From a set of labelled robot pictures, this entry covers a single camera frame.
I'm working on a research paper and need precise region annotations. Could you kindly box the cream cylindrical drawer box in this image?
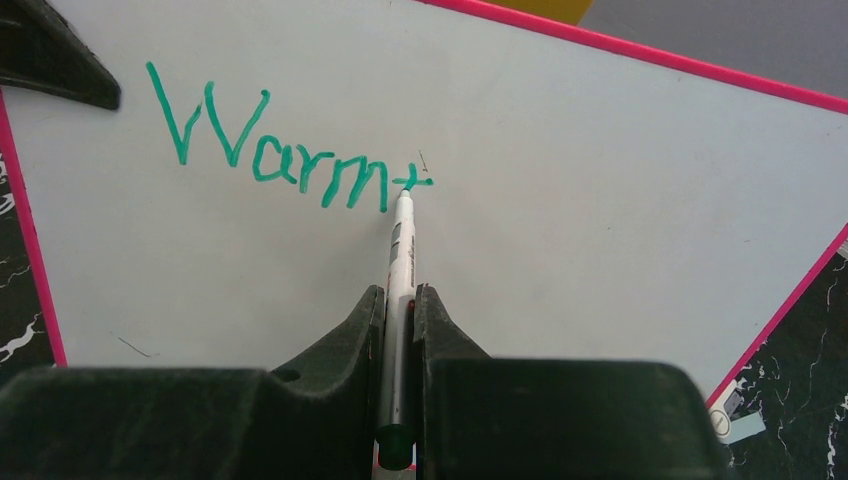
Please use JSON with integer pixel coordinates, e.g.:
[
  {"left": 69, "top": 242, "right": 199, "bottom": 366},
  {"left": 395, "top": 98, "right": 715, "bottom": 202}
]
[{"left": 488, "top": 0, "right": 594, "bottom": 25}]

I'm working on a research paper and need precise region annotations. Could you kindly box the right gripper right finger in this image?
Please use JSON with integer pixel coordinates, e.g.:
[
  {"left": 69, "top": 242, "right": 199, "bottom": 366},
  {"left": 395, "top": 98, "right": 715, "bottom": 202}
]
[{"left": 414, "top": 285, "right": 731, "bottom": 479}]

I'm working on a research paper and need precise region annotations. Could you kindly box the pink framed whiteboard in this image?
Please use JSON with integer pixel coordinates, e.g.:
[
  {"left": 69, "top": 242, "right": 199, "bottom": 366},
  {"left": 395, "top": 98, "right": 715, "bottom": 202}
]
[{"left": 0, "top": 0, "right": 848, "bottom": 480}]

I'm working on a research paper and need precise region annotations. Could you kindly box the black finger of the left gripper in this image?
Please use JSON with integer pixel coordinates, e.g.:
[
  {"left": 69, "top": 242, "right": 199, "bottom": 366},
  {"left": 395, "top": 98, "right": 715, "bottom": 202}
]
[{"left": 1, "top": 0, "right": 122, "bottom": 111}]

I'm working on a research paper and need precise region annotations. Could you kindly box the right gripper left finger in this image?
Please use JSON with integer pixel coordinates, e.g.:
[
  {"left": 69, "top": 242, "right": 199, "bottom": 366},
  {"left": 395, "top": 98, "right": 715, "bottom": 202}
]
[{"left": 1, "top": 285, "right": 384, "bottom": 479}]

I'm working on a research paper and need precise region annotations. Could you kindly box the white green whiteboard marker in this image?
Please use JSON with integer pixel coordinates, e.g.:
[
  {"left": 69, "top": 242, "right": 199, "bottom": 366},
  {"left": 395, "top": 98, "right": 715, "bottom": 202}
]
[{"left": 376, "top": 189, "right": 416, "bottom": 471}]

